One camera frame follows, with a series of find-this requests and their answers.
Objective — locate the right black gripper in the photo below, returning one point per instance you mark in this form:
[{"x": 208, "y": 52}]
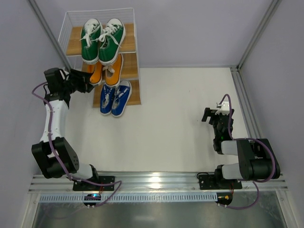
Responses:
[{"x": 214, "y": 116}]

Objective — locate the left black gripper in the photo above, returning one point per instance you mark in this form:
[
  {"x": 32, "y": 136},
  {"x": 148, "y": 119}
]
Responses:
[{"x": 77, "y": 80}]

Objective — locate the orange sneaker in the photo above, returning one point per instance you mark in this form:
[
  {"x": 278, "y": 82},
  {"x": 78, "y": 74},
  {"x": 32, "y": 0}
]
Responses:
[
  {"x": 96, "y": 70},
  {"x": 112, "y": 73}
]

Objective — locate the blue sneaker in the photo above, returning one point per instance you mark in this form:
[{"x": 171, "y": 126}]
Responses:
[
  {"x": 106, "y": 99},
  {"x": 121, "y": 97}
]

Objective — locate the green sneaker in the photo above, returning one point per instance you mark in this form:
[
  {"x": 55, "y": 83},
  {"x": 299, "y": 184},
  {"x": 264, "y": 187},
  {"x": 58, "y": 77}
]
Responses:
[
  {"x": 110, "y": 41},
  {"x": 90, "y": 34}
]

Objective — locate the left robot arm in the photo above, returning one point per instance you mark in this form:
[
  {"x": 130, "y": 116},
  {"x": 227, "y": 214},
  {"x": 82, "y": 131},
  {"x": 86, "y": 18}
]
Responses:
[{"x": 53, "y": 153}]

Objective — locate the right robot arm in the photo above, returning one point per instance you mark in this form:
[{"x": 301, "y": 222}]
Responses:
[{"x": 256, "y": 159}]

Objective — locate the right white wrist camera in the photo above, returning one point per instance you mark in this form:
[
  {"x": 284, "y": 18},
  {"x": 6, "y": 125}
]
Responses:
[{"x": 223, "y": 108}]

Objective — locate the right aluminium frame rail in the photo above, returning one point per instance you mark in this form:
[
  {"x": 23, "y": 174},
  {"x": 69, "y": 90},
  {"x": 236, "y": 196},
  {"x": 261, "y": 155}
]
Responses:
[{"x": 245, "y": 105}]

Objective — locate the white wire wooden shoe shelf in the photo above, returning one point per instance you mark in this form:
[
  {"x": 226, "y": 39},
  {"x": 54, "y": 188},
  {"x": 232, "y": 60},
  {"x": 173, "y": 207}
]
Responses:
[{"x": 69, "y": 40}]

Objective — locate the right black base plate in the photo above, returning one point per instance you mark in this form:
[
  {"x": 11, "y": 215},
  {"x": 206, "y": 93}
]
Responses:
[{"x": 211, "y": 181}]

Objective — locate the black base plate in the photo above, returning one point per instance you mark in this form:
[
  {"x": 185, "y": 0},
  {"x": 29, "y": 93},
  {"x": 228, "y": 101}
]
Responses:
[
  {"x": 211, "y": 181},
  {"x": 84, "y": 186}
]

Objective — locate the aluminium front rail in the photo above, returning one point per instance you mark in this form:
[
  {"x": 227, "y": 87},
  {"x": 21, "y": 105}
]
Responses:
[{"x": 136, "y": 182}]

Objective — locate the left aluminium frame post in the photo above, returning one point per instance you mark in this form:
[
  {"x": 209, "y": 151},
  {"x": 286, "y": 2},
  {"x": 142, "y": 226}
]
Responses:
[{"x": 39, "y": 15}]

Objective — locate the aluminium frame post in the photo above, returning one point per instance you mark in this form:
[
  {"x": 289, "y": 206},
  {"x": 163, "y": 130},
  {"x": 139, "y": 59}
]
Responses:
[
  {"x": 271, "y": 9},
  {"x": 39, "y": 15}
]

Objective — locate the grey slotted cable duct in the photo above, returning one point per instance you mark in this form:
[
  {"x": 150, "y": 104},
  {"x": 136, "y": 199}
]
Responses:
[{"x": 130, "y": 197}]

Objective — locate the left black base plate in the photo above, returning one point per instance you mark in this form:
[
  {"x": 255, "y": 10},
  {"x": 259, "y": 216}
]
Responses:
[{"x": 84, "y": 186}]

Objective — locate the right aluminium frame post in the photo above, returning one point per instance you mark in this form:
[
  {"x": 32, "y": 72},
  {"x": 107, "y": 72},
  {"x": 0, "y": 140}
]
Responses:
[{"x": 271, "y": 9}]

